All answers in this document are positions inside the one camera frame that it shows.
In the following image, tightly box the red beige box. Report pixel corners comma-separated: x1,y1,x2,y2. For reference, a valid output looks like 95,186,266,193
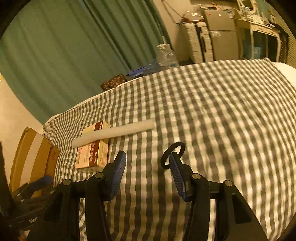
74,120,112,170

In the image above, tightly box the black hair tie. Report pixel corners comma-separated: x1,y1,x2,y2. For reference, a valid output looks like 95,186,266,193
160,141,186,170

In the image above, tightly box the white foam stick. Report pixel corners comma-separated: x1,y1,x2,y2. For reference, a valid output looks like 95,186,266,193
72,120,155,148

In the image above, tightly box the cardboard box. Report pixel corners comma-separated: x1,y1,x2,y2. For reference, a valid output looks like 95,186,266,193
9,127,60,192

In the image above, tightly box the checkered tablecloth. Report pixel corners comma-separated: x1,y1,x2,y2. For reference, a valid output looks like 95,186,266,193
43,58,295,240

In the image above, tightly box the brown patterned bag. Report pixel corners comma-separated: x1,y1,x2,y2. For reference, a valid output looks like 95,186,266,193
101,74,126,91

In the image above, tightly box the green curtain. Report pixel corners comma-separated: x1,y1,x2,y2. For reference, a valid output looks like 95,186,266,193
1,1,169,123

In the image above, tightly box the blue storage bin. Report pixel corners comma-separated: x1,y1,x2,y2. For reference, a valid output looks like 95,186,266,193
243,44,262,59

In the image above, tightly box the large clear water bottle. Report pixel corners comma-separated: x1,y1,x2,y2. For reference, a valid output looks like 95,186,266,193
157,44,179,69

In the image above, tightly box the white suitcase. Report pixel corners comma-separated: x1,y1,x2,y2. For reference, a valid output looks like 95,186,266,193
182,22,214,63

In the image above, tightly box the white dressing table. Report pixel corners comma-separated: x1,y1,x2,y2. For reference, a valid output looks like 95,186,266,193
234,19,281,62

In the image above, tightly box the grey mini fridge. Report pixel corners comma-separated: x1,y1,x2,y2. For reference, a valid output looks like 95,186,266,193
202,8,239,60

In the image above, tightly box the oval vanity mirror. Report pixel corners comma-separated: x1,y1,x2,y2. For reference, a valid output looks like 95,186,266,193
237,0,257,15

